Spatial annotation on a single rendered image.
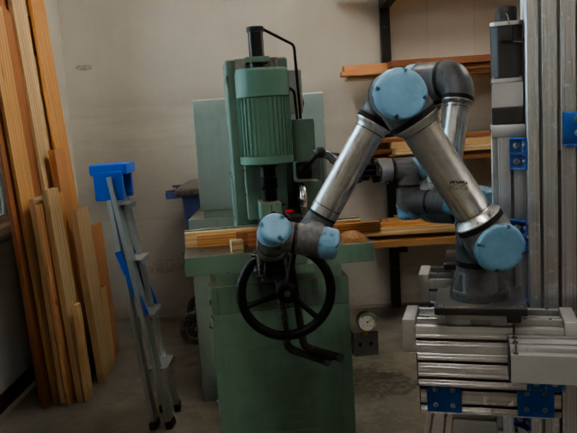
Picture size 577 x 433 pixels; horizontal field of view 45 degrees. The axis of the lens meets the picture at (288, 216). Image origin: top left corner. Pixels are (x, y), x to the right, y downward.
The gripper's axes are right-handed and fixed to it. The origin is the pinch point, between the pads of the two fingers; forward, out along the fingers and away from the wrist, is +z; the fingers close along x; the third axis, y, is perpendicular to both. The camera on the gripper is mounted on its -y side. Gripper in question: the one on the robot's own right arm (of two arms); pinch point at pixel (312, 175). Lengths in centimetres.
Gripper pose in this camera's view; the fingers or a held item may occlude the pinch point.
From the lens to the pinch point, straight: 215.0
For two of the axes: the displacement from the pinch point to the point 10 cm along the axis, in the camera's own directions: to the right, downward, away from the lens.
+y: 1.2, -0.3, -9.9
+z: -9.9, 0.6, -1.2
